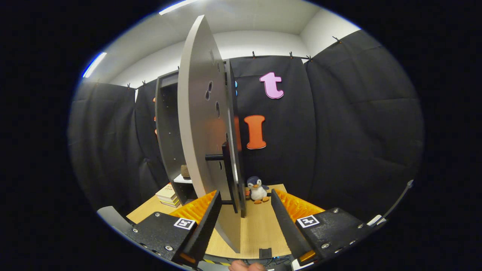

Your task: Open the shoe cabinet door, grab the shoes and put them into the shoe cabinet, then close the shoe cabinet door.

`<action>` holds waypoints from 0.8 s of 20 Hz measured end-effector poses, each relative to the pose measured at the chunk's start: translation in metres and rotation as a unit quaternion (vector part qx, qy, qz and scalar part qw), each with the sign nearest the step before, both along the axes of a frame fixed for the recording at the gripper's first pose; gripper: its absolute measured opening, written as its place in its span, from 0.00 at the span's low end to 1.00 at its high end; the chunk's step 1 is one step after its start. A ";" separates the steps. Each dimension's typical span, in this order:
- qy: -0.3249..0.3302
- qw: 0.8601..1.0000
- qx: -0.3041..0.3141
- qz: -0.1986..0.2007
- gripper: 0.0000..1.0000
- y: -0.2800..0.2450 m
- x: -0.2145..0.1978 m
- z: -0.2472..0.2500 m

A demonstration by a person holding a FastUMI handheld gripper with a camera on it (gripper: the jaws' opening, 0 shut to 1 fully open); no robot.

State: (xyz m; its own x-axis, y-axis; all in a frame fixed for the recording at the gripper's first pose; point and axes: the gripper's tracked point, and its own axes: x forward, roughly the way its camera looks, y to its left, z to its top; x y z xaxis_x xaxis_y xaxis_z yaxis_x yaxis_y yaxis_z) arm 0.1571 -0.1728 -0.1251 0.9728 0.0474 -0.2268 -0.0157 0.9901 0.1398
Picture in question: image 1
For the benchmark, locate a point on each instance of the rectangular ceiling light panel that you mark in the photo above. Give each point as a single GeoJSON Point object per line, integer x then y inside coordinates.
{"type": "Point", "coordinates": [177, 6]}

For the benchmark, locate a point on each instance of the black backdrop cloth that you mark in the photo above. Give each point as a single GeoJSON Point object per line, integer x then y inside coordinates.
{"type": "Point", "coordinates": [339, 131]}

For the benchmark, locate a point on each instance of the penguin plush toy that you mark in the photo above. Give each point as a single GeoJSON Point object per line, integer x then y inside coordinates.
{"type": "Point", "coordinates": [258, 192]}

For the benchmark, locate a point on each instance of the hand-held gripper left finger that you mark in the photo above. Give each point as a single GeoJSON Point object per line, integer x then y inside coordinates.
{"type": "Point", "coordinates": [205, 229]}

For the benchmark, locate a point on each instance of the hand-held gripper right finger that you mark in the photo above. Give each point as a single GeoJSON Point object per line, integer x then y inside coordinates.
{"type": "Point", "coordinates": [288, 226]}

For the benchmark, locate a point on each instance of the stack of books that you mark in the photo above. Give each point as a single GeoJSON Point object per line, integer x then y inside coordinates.
{"type": "Point", "coordinates": [167, 194]}

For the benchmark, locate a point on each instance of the row of black cloth clips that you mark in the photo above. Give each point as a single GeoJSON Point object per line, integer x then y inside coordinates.
{"type": "Point", "coordinates": [290, 55]}

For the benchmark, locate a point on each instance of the long ceiling light tube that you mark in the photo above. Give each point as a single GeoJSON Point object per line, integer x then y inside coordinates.
{"type": "Point", "coordinates": [94, 64]}

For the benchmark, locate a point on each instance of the beige shoe cabinet door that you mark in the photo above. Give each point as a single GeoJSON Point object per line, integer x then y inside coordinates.
{"type": "Point", "coordinates": [196, 113]}

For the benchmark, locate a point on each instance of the brown fuzzy shoe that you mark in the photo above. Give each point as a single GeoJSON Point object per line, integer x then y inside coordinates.
{"type": "Point", "coordinates": [185, 171]}

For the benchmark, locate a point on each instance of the small black table bracket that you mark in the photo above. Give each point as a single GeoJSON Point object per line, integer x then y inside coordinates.
{"type": "Point", "coordinates": [265, 253]}

